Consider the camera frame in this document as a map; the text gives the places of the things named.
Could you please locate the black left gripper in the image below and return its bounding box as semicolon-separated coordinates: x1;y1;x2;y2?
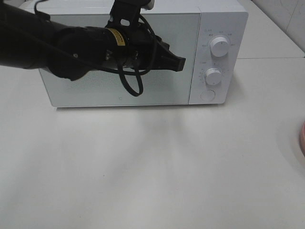
103;0;186;72

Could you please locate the white microwave knob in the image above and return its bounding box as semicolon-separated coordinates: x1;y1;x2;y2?
210;35;230;57
204;68;222;86

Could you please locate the round white door button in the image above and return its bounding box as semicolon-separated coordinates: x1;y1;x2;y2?
200;90;215;102

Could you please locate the white microwave door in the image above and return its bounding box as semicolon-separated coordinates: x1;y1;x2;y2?
39;13;200;107

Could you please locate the pink round plate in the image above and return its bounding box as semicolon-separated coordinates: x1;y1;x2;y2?
300;123;305;155

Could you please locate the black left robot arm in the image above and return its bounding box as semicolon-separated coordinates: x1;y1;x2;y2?
0;0;185;81

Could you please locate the white microwave oven body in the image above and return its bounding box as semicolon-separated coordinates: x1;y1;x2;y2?
19;0;249;108

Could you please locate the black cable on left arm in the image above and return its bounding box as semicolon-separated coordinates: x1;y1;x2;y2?
33;0;159;97

